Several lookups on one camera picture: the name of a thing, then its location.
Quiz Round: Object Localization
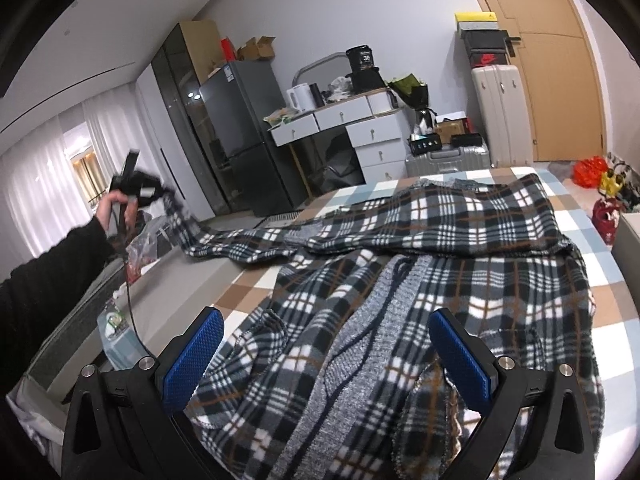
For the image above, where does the red canister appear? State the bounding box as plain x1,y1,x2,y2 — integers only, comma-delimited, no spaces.
591,197,621,246

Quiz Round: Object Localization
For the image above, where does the beige suitcase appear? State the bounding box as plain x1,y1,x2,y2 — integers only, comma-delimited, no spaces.
470,64,536,168

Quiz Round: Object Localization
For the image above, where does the wooden door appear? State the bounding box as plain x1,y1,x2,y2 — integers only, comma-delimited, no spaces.
457,0,606,163

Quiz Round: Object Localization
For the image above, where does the person's left hand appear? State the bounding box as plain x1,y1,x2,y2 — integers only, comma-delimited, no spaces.
95,191,138,241

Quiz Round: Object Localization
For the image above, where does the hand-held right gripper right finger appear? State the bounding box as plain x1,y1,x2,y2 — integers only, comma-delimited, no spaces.
427,307,596,480

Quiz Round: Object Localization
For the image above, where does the large cardboard box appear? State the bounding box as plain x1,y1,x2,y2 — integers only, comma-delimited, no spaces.
179,20,223,86

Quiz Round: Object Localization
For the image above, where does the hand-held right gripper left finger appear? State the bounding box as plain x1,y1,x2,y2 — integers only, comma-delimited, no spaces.
62,305,226,480

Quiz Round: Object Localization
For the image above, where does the person's left forearm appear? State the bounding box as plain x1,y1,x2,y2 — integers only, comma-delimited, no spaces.
0,217,117,401

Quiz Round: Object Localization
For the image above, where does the silver suitcase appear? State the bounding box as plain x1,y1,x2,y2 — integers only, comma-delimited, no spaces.
404,142,493,178

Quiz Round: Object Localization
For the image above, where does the light blue tissue packet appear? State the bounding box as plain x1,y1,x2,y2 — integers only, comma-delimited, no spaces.
97,307,146,371

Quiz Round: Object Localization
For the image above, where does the white plastic bag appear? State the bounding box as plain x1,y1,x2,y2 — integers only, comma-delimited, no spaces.
327,76,353,101

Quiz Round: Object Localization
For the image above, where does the dark glass wardrobe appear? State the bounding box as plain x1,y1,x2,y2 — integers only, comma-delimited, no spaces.
150,25,236,216

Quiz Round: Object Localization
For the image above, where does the small open cardboard box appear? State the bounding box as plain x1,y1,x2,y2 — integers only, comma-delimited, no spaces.
236,36,277,62

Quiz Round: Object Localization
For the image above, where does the yellow lid shoe box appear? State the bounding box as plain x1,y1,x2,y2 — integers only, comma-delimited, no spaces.
454,11,501,32

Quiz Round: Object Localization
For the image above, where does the orange plastic bag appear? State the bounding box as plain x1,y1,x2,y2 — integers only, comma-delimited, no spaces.
572,156,611,188

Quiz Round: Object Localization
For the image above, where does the yellow toy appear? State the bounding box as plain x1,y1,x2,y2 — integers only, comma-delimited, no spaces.
597,167,626,196

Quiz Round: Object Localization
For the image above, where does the black shoe box red logo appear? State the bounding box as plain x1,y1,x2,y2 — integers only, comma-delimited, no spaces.
467,50,517,68

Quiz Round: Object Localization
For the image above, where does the clear plastic bag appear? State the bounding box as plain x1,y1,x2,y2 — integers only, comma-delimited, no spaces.
122,210,176,286

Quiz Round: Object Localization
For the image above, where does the black bucket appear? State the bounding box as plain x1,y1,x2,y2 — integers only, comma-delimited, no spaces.
345,46,378,73

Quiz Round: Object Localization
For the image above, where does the grey upholstered bed frame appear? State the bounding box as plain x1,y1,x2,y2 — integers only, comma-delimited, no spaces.
7,210,301,411

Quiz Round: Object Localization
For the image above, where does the black box with lights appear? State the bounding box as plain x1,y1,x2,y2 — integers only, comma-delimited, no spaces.
407,135,443,155

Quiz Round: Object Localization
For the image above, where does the brown cardboard box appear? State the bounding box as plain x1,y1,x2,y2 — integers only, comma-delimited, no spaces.
434,117,473,143

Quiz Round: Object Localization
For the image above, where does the white electric kettle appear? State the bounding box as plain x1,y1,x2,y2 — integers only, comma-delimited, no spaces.
286,85,316,113

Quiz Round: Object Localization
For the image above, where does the white curtain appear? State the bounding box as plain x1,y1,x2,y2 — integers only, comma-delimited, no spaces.
0,100,166,261

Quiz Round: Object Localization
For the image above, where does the checkered bed sheet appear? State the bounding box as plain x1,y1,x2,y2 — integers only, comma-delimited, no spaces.
212,164,640,480

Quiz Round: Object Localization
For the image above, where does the plaid fleece garment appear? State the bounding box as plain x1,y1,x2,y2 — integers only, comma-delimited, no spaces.
159,172,603,480

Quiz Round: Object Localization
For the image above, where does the black cable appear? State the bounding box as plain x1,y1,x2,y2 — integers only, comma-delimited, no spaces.
114,200,153,358

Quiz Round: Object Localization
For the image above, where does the white crumpled cloth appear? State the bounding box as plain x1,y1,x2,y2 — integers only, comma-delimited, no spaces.
5,372,68,466

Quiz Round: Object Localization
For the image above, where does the grey refrigerator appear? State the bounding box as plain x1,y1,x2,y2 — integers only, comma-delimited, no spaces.
199,60,313,217

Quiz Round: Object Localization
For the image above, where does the white drawer desk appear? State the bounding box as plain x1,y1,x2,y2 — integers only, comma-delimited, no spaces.
270,87,408,186

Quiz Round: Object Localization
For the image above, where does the arched mirror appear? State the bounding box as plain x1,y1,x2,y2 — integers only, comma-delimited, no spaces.
291,52,353,106

